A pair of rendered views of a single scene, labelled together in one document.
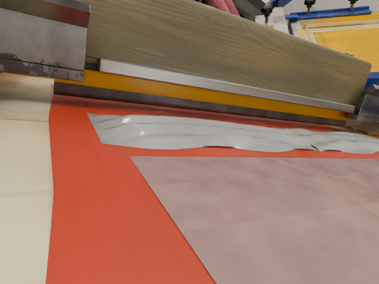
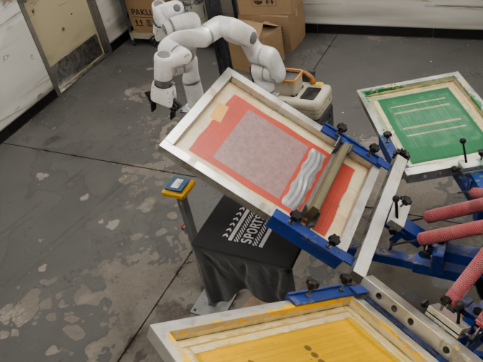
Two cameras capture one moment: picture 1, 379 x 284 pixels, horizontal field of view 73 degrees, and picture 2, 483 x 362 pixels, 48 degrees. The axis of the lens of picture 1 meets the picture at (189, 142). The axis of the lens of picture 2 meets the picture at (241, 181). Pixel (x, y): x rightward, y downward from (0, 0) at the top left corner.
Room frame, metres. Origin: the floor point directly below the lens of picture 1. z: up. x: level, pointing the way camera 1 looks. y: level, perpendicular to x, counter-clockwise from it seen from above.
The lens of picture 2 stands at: (1.76, -0.81, 2.65)
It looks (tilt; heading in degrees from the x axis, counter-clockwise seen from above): 39 degrees down; 163
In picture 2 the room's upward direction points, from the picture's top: 12 degrees counter-clockwise
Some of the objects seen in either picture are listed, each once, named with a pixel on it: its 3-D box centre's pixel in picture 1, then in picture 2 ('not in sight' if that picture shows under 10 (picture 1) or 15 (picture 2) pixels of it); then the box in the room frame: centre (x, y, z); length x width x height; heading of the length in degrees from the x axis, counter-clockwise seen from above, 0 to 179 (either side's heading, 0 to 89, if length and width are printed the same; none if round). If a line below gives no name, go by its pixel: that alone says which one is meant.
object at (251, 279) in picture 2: not in sight; (249, 285); (0.17, -0.40, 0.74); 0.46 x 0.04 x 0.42; 41
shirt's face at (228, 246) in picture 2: not in sight; (259, 220); (0.03, -0.24, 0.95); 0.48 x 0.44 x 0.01; 41
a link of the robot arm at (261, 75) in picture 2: not in sight; (265, 76); (-0.43, 0.08, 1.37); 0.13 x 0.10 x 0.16; 26
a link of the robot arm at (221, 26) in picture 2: not in sight; (229, 33); (-0.31, -0.10, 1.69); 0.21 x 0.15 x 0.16; 116
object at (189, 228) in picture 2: not in sight; (197, 250); (-0.43, -0.48, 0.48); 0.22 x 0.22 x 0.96; 41
